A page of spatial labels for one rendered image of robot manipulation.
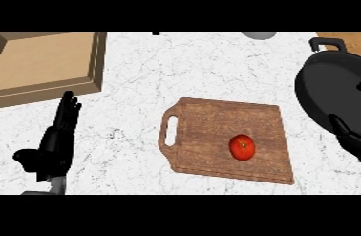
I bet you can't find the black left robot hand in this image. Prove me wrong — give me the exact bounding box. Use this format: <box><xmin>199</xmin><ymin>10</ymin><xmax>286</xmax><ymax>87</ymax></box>
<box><xmin>12</xmin><ymin>90</ymin><xmax>83</xmax><ymax>182</ymax></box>

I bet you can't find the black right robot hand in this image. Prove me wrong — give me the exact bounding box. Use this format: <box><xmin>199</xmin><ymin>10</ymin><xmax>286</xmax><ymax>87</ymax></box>
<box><xmin>327</xmin><ymin>113</ymin><xmax>361</xmax><ymax>162</ymax></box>

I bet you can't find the red tomato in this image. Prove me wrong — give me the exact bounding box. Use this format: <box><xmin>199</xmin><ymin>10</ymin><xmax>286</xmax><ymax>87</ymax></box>
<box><xmin>227</xmin><ymin>134</ymin><xmax>257</xmax><ymax>161</ymax></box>

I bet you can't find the brown wooden cutting board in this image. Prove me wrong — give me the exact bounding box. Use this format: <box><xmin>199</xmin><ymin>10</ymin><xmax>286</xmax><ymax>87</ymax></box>
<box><xmin>156</xmin><ymin>97</ymin><xmax>296</xmax><ymax>186</ymax></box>

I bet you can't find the tan wooden board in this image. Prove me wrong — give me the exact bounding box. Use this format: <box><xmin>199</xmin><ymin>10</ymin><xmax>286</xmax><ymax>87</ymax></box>
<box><xmin>314</xmin><ymin>32</ymin><xmax>361</xmax><ymax>57</ymax></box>

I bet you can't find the open tan wooden drawer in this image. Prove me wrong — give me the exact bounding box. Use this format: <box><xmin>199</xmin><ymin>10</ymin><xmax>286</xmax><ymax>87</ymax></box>
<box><xmin>0</xmin><ymin>32</ymin><xmax>109</xmax><ymax>109</ymax></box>

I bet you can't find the grey rounded object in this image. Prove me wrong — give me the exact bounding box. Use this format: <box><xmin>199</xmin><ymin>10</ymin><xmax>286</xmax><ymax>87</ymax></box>
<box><xmin>242</xmin><ymin>32</ymin><xmax>279</xmax><ymax>41</ymax></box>

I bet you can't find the black pot with handles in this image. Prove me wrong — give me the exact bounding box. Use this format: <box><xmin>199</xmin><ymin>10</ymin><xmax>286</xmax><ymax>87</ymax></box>
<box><xmin>293</xmin><ymin>36</ymin><xmax>361</xmax><ymax>142</ymax></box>

